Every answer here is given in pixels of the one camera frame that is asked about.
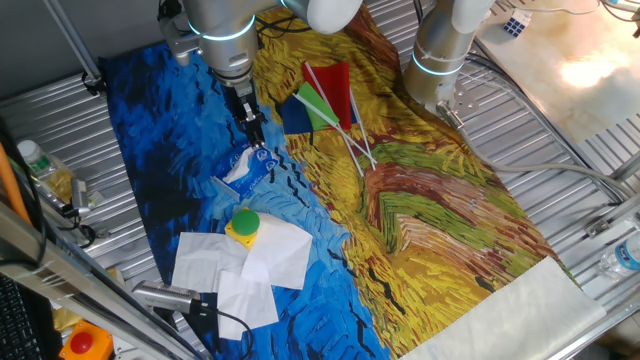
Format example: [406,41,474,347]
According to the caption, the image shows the orange pole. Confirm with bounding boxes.
[0,142,32,226]

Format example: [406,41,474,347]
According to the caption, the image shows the aluminium frame beam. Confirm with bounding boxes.
[0,199,206,360]

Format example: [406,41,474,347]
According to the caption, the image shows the green flag white stick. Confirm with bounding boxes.
[292,81,378,165]

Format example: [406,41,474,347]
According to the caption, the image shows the black pole clamp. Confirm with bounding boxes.
[81,71,108,97]

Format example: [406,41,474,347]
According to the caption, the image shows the clear water bottle blue label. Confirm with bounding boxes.
[598,232,640,281]

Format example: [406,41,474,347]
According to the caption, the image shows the thin aluminium pole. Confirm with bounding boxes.
[42,0,104,84]

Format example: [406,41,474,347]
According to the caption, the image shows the rubik's cube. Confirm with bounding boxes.
[502,8,533,39]

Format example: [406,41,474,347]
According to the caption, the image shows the black camera cable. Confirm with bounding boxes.
[192,299,255,360]

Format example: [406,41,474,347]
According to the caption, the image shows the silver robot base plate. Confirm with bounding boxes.
[439,78,482,119]

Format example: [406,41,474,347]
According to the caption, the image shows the grey robot hose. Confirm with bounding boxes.
[436,101,637,200]

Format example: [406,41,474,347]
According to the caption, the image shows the black keyboard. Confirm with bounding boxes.
[0,272,45,360]

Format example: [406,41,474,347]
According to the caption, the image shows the red flag white stick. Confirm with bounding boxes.
[301,61,366,178]

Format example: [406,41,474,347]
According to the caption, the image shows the plastic bottle green label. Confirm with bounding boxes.
[17,139,76,204]

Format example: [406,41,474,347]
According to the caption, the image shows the green button yellow box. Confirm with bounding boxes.
[224,208,262,251]

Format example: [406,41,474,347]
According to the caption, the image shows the orange box red stop button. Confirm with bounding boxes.
[58,319,115,360]

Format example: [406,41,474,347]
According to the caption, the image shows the painted blue yellow cloth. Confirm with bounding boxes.
[98,4,609,360]

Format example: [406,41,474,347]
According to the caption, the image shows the small coloured flags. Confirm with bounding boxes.
[279,88,377,172]

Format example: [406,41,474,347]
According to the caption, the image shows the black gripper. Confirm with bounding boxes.
[221,79,268,149]

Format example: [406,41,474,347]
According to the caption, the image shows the small silver camera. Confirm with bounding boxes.
[69,177,93,217]

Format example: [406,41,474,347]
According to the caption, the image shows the blue tissue pack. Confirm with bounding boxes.
[210,144,281,201]

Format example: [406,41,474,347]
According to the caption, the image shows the white napkin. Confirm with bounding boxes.
[241,213,314,291]
[216,269,280,342]
[222,147,257,185]
[171,231,250,294]

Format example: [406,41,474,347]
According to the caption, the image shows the flat white napkin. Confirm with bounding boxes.
[241,213,314,291]
[216,269,280,342]
[171,231,250,294]

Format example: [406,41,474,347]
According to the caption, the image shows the long silver camera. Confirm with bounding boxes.
[131,280,202,315]

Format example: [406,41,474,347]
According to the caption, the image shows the silver metal bracket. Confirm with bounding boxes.
[584,216,617,239]

